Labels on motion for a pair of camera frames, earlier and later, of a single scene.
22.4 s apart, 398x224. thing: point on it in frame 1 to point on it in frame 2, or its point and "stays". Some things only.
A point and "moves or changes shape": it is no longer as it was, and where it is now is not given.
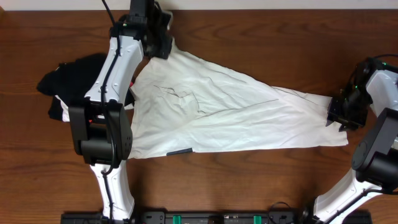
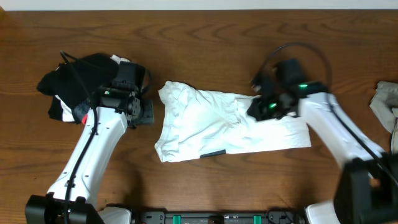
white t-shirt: [186, 102] moves or changes shape
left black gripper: [163, 42] to [148, 116]
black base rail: [286, 217] stays
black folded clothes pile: [70, 82] stays
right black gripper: [334, 114] to [261, 114]
